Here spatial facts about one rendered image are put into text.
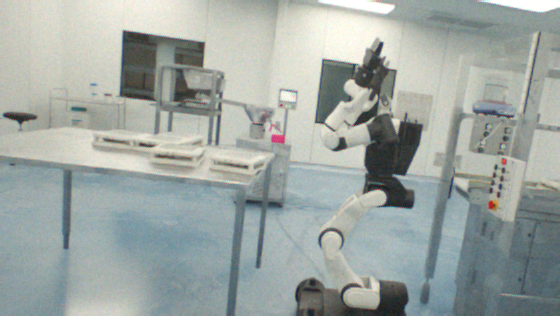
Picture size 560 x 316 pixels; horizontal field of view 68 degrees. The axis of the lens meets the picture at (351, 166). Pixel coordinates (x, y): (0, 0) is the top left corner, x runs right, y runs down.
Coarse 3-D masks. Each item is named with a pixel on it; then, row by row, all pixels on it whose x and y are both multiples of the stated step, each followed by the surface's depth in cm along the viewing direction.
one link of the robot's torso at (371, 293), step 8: (368, 280) 247; (352, 288) 229; (368, 288) 246; (376, 288) 233; (344, 296) 229; (352, 296) 228; (360, 296) 229; (368, 296) 229; (376, 296) 229; (352, 304) 229; (360, 304) 230; (368, 304) 230; (376, 304) 230
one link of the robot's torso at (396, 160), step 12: (396, 120) 212; (408, 120) 227; (408, 132) 213; (420, 132) 212; (372, 144) 214; (396, 144) 214; (408, 144) 214; (372, 156) 216; (384, 156) 215; (396, 156) 216; (408, 156) 215; (372, 168) 218; (384, 168) 217; (396, 168) 217; (408, 168) 216
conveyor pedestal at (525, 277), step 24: (480, 216) 261; (528, 216) 263; (552, 216) 264; (480, 240) 265; (528, 240) 267; (552, 240) 268; (480, 264) 267; (528, 264) 270; (552, 264) 271; (480, 288) 270; (504, 288) 271; (528, 288) 272; (552, 288) 274; (456, 312) 283; (504, 312) 275; (528, 312) 276; (552, 312) 278
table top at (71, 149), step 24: (0, 144) 210; (24, 144) 218; (48, 144) 226; (72, 144) 235; (72, 168) 192; (96, 168) 193; (120, 168) 195; (144, 168) 201; (168, 168) 208; (192, 168) 216
